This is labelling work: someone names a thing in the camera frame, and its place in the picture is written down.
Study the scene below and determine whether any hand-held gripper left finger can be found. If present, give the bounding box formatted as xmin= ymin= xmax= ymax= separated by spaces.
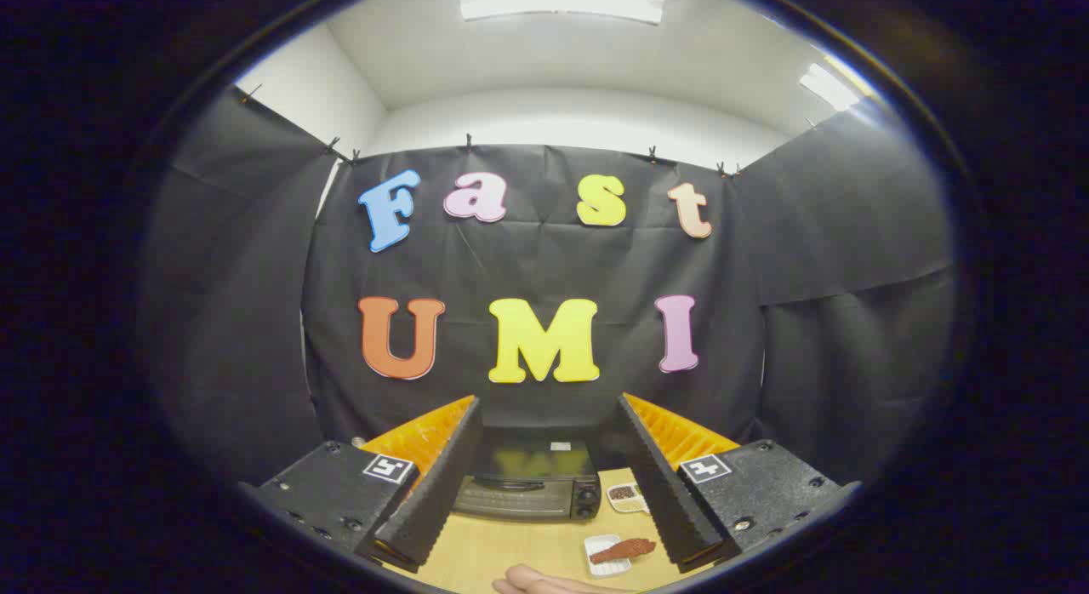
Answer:
xmin=238 ymin=395 xmax=484 ymax=575

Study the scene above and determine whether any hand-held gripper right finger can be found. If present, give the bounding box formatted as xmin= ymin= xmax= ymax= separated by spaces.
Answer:
xmin=614 ymin=393 xmax=860 ymax=575

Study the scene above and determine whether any reddish brown meat slice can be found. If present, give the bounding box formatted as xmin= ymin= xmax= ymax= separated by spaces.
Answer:
xmin=590 ymin=538 xmax=657 ymax=565

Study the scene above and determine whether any black toaster oven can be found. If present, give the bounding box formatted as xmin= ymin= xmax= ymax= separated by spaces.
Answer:
xmin=451 ymin=437 xmax=603 ymax=523

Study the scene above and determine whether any white ribbed food tray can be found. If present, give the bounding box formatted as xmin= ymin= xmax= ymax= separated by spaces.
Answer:
xmin=584 ymin=534 xmax=635 ymax=578

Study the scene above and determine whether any white divided plate with beans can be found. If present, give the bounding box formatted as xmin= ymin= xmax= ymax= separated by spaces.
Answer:
xmin=607 ymin=483 xmax=650 ymax=515

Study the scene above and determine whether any small ceiling light panel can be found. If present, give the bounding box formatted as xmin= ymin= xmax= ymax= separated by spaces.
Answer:
xmin=800 ymin=62 xmax=862 ymax=111

